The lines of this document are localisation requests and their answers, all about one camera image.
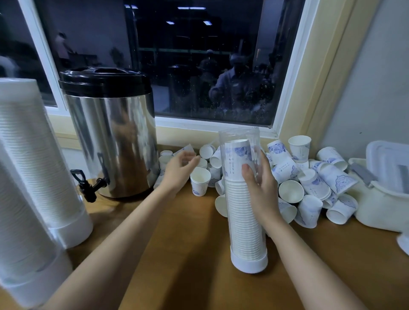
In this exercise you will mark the stainless steel water dispenser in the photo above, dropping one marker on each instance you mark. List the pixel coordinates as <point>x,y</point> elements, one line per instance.
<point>115,134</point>

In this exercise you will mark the white tube cap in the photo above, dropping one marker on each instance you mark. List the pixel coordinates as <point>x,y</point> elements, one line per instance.
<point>16,88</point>

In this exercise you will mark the person's left hand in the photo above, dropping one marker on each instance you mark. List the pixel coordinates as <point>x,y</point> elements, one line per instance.
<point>177,172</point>

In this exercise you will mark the person's right hand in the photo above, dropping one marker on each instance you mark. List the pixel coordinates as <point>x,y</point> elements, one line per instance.
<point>263,195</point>

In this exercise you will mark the translucent plastic box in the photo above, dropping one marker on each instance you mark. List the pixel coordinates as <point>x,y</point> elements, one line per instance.
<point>380,207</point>

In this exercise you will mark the nested stack of paper cups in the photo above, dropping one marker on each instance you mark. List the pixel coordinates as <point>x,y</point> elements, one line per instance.
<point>404,243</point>
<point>19,230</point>
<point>246,223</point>
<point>35,166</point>

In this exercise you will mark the white framed window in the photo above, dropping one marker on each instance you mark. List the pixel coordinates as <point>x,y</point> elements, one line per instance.
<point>204,57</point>

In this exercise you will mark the white plastic lid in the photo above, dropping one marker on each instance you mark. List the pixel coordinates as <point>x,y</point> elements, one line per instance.
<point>390,163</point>

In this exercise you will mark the person's right forearm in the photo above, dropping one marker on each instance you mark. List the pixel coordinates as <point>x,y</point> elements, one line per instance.
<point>316,271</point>

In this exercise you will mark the pile of paper cups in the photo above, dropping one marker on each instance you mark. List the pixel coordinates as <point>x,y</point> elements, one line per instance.
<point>307,179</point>

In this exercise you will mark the person's left forearm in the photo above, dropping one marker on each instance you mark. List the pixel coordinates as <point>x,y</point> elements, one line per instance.
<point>108,255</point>

